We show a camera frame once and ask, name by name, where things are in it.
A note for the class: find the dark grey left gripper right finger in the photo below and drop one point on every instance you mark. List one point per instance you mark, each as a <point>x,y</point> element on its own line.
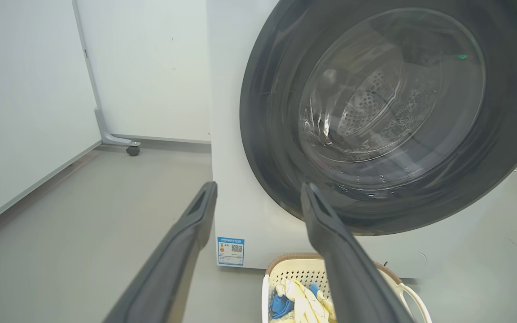
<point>343,269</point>

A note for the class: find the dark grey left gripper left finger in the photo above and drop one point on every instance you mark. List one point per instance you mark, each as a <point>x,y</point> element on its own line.
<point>182,251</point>

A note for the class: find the pale yellow printed garment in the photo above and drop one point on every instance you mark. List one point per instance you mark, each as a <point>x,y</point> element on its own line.
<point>326,309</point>
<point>301,300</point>

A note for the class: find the cream perforated laundry basket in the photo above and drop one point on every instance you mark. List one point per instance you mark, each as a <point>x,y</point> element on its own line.
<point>303,271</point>

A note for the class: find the white front-load washing machine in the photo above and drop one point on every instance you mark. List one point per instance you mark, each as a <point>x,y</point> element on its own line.
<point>231,134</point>

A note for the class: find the blue energy label sticker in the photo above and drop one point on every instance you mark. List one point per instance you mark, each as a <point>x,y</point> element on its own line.
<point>230,251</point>

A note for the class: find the grey partition leg with caster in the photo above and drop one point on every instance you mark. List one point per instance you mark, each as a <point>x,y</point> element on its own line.
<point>101,125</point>

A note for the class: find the steel perforated washer drum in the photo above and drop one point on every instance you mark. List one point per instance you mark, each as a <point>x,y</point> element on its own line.
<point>375,103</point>

